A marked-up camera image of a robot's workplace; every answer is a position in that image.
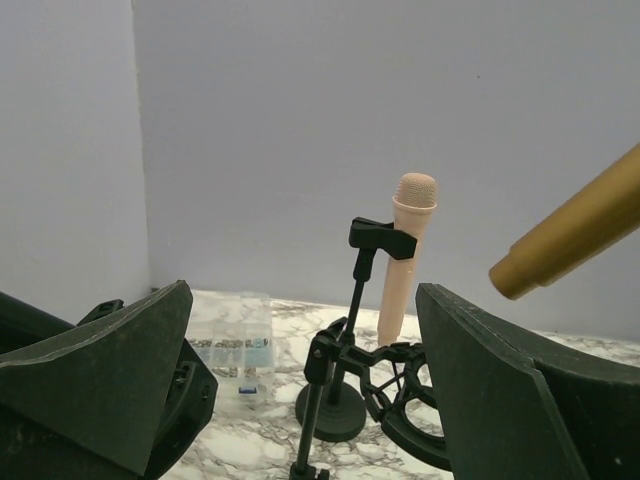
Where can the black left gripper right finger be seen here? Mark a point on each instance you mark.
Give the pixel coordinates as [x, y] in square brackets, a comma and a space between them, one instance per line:
[499, 418]

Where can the black stand far left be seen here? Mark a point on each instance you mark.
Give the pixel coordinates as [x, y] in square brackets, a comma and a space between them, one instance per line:
[189, 402]

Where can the clear plastic screw box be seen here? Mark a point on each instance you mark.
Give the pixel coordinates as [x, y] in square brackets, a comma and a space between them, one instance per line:
[233, 335]

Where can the gold microphone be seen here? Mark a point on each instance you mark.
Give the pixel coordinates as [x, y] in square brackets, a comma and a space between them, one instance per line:
[599, 215]

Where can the black tripod shock-mount stand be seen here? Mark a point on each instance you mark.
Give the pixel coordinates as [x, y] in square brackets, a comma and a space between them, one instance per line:
[388, 380]

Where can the black stand holding beige microphone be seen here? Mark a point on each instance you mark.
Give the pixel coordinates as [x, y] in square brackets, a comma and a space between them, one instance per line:
[350, 320]

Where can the beige microphone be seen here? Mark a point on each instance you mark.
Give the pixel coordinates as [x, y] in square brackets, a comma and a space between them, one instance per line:
[414, 202]

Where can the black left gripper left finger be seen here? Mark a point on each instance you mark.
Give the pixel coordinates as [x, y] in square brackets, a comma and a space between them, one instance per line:
[88, 402]

